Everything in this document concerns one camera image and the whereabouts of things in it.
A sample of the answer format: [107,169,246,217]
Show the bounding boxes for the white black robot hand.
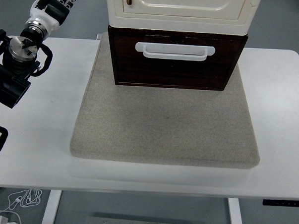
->
[28,0,80,33]

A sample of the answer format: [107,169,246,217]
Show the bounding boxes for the white drawer handle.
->
[134,42,216,62]

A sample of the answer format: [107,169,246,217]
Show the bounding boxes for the dark wooden drawer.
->
[108,31,245,91]

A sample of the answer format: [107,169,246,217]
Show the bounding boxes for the dark wooden drawer housing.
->
[105,24,249,92]

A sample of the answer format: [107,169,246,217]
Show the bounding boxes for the cream plastic cabinet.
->
[104,0,262,37]

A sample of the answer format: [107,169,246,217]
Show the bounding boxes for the beige fabric mat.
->
[68,33,266,170]

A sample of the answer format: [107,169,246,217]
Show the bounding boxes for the white table leg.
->
[40,189,62,224]
[226,197,245,224]

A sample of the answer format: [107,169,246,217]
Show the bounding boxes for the white power adapter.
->
[0,211,21,224]

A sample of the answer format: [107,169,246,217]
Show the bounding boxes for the black table control panel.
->
[262,199,299,208]

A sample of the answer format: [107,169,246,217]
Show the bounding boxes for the white cable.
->
[0,187,43,216]

